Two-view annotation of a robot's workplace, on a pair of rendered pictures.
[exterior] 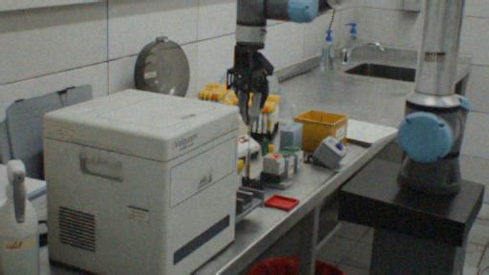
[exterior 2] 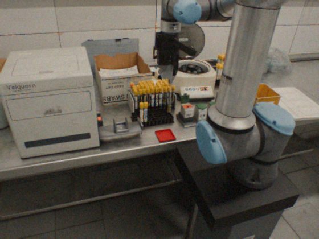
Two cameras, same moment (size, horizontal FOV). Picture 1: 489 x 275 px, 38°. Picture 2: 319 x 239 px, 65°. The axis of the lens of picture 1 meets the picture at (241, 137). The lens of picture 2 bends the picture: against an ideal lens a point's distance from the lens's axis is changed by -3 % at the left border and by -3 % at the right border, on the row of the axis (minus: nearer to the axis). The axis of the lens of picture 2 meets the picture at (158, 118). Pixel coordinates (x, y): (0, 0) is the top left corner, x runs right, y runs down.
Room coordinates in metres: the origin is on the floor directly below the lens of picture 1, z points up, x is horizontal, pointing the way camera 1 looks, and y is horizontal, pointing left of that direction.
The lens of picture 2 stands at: (1.02, -0.65, 1.51)
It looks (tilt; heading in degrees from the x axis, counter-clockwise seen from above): 34 degrees down; 44
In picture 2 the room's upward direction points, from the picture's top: 3 degrees clockwise
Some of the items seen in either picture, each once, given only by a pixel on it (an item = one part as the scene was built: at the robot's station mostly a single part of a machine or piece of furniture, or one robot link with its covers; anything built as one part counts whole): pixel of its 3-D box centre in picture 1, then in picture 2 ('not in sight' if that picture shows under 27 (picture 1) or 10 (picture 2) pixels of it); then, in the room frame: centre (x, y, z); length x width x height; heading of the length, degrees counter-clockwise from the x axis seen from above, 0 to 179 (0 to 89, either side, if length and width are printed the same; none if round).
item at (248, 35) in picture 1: (251, 33); (170, 26); (1.71, -0.01, 1.28); 0.08 x 0.08 x 0.05
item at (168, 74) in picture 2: (252, 110); (167, 75); (1.71, -0.03, 1.09); 0.06 x 0.03 x 0.09; 155
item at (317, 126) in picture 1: (320, 132); (258, 99); (2.13, -0.25, 0.92); 0.13 x 0.13 x 0.10; 62
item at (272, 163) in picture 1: (273, 167); (186, 112); (1.77, -0.09, 0.92); 0.05 x 0.04 x 0.06; 66
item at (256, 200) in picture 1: (231, 207); (115, 128); (1.47, 0.01, 0.92); 0.21 x 0.07 x 0.05; 154
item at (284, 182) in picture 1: (272, 177); (185, 117); (1.77, -0.09, 0.89); 0.09 x 0.05 x 0.04; 66
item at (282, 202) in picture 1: (281, 202); (165, 135); (1.63, -0.11, 0.88); 0.07 x 0.07 x 0.01; 64
